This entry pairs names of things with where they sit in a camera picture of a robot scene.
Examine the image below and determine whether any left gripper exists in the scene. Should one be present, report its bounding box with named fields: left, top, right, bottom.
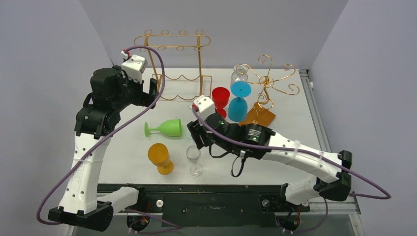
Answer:
left=112, top=66, right=158, bottom=112

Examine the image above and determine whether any green plastic goblet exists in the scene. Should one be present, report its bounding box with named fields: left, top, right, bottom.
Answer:
left=144, top=118, right=182, bottom=137

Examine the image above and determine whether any small clear front wine glass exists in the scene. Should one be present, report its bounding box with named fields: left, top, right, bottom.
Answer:
left=186, top=146, right=204, bottom=177

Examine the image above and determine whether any blue plastic goblet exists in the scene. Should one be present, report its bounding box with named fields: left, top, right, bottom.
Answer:
left=228, top=81, right=252, bottom=122

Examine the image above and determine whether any gold hook rack wooden base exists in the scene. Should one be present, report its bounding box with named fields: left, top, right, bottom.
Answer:
left=239, top=55, right=300, bottom=127

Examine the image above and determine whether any clear patterned wine glass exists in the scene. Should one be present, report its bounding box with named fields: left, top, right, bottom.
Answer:
left=230, top=64, right=248, bottom=87

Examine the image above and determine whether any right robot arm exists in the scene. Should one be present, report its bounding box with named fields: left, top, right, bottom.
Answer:
left=187, top=113, right=352, bottom=210

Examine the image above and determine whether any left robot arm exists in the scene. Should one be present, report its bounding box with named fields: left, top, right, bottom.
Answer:
left=48, top=66, right=158, bottom=232

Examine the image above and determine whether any red plastic goblet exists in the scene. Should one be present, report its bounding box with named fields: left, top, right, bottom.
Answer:
left=211, top=87, right=230, bottom=118

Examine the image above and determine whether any orange plastic goblet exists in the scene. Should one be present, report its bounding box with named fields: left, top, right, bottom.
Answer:
left=148, top=143, right=174, bottom=175

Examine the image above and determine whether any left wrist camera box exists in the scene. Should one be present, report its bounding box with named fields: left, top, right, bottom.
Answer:
left=121, top=51, right=148, bottom=84

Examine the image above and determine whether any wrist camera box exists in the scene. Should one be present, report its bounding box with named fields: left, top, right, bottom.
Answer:
left=190, top=95, right=216, bottom=120
left=121, top=51, right=148, bottom=84

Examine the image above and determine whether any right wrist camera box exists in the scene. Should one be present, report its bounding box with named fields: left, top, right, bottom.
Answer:
left=190, top=95, right=216, bottom=120

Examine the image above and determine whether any tall gold wire glass rack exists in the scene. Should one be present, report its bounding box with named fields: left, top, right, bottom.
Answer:
left=133, top=29, right=212, bottom=101

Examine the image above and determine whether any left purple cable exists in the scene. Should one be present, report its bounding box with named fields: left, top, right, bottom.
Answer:
left=35, top=45, right=182, bottom=235

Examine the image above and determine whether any purple cable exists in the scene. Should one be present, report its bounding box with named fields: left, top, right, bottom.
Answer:
left=35, top=45, right=182, bottom=235
left=192, top=107, right=391, bottom=235

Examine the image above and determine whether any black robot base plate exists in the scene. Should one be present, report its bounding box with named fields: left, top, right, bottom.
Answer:
left=115, top=184, right=310, bottom=228

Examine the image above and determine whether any aluminium table frame rail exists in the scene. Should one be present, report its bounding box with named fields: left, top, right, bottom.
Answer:
left=299, top=69, right=360, bottom=214

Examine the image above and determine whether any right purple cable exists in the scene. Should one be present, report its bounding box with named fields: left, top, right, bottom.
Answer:
left=192, top=107, right=391, bottom=235

